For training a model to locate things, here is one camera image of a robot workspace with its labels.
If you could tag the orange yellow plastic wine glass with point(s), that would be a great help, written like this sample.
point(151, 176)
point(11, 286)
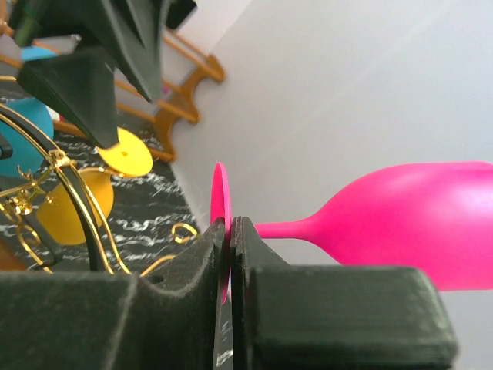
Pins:
point(129, 158)

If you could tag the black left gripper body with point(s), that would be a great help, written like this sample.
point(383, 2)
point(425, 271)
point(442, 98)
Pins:
point(144, 20)

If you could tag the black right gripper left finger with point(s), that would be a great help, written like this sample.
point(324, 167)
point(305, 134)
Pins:
point(102, 321)

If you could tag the blue plastic wine glass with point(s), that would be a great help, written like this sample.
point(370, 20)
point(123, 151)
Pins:
point(18, 150)

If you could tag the gold wire wine glass rack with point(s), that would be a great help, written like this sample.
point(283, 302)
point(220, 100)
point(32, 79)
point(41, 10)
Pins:
point(22, 196)

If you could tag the pink plastic wine glass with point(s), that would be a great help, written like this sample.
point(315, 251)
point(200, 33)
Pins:
point(434, 216)

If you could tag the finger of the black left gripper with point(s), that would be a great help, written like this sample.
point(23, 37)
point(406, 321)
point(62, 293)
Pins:
point(140, 62)
point(79, 86)

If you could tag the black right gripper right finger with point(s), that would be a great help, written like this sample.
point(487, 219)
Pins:
point(330, 316)

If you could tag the orange wooden shelf rack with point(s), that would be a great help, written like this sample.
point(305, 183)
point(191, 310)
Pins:
point(178, 102)

